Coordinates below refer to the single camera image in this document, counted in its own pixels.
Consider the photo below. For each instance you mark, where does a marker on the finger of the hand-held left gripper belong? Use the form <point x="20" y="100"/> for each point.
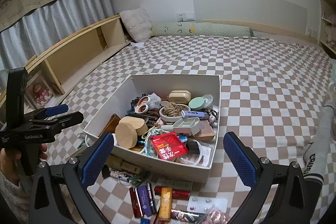
<point x="56" y="109"/>
<point x="68" y="119"/>

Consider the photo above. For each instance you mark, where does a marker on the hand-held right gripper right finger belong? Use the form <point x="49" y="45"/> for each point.
<point x="237" y="158"/>

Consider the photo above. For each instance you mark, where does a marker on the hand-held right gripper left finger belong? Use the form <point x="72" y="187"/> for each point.
<point x="98" y="158"/>

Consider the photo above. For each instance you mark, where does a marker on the round wooden box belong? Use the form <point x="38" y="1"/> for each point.
<point x="126" y="136"/>

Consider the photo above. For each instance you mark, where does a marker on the white shoe box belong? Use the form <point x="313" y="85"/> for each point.
<point x="110" y="113"/>

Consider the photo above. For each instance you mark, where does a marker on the white orange scissors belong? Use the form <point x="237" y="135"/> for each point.
<point x="141" y="106"/>

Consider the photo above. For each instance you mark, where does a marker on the red printed packet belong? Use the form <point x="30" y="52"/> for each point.
<point x="168" y="146"/>

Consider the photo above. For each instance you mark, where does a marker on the person's left forearm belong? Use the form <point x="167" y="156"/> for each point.
<point x="10" y="200"/>

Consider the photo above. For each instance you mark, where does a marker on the person's left hand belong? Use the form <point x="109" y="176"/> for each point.
<point x="9" y="161"/>

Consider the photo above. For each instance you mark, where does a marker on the doll in clear box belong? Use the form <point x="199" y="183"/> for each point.
<point x="39" y="90"/>

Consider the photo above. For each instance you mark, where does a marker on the long wooden block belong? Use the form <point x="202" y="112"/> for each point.
<point x="124" y="164"/>

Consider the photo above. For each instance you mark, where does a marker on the clear bag with green clips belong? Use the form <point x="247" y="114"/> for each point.
<point x="120" y="176"/>

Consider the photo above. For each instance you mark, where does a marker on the brown wallet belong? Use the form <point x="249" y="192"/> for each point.
<point x="113" y="124"/>

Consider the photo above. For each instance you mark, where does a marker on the small wooden block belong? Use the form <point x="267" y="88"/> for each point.
<point x="206" y="132"/>

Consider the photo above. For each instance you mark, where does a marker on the green clip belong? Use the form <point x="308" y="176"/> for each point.
<point x="140" y="178"/>

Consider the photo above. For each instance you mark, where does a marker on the oval wooden box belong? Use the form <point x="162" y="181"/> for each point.
<point x="136" y="124"/>

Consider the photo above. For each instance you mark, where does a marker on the pill blister pack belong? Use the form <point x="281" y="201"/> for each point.
<point x="207" y="204"/>

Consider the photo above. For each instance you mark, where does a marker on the wooden bedside shelf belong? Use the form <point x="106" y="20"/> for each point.
<point x="78" y="53"/>

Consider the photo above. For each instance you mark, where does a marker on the purple white highlighter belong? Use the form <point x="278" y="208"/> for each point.
<point x="194" y="114"/>

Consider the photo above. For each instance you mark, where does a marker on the pink crumpled wrapper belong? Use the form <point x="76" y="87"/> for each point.
<point x="219" y="217"/>

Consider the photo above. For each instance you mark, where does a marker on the purple slim box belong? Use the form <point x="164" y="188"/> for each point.
<point x="144" y="200"/>

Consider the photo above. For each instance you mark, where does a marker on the green paper pack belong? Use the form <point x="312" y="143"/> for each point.
<point x="178" y="184"/>

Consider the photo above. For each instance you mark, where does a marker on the grey white tray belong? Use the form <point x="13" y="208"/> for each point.
<point x="181" y="125"/>

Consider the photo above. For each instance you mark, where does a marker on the black red slim box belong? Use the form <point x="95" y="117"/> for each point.
<point x="151" y="197"/>

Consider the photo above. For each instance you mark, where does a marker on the mint round case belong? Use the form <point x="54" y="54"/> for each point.
<point x="197" y="103"/>

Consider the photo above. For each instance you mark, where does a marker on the red lighter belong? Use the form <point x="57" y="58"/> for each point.
<point x="178" y="193"/>

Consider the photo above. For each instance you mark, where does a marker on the black cartoon printed packet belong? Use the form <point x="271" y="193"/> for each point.
<point x="187" y="215"/>

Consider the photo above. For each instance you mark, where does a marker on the white sock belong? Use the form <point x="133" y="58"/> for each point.
<point x="155" y="100"/>

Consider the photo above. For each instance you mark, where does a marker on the grey curtain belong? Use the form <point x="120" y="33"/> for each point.
<point x="52" y="24"/>

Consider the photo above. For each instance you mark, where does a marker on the beige earbud case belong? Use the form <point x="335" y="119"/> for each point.
<point x="179" y="96"/>

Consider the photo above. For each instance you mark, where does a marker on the white folded paper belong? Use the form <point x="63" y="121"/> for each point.
<point x="137" y="44"/>

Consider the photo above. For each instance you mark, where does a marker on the fluffy white pillow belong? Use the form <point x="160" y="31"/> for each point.
<point x="136" y="24"/>

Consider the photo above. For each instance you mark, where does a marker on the green bolster pillow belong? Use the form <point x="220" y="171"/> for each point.
<point x="204" y="29"/>

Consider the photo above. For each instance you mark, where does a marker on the grey headboard panel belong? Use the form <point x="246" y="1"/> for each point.
<point x="249" y="11"/>

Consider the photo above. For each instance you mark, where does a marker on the wooden closet shelf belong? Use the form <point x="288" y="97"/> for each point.
<point x="328" y="24"/>

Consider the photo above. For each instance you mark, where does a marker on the white wall switch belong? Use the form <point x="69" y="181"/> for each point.
<point x="185" y="17"/>

